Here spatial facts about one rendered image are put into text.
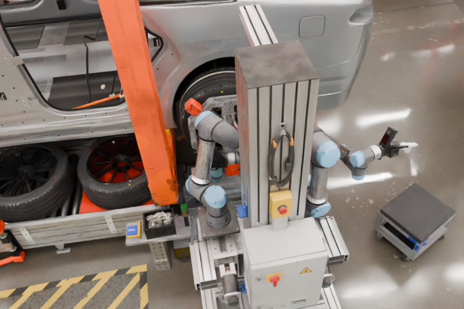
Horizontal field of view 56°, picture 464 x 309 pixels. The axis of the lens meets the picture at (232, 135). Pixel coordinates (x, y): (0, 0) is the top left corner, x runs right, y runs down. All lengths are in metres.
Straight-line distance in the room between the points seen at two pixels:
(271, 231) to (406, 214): 1.52
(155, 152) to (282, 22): 1.13
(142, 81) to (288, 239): 1.08
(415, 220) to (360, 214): 0.53
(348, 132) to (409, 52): 1.61
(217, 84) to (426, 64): 3.08
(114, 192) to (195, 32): 1.28
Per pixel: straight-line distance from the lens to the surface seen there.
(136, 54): 2.25
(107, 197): 3.33
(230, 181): 3.53
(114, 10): 2.14
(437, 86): 5.12
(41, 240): 3.60
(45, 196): 3.47
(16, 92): 3.21
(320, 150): 2.07
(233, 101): 2.85
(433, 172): 4.17
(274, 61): 1.58
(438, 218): 3.41
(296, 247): 2.00
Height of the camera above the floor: 2.92
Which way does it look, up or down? 44 degrees down
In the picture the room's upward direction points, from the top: 4 degrees counter-clockwise
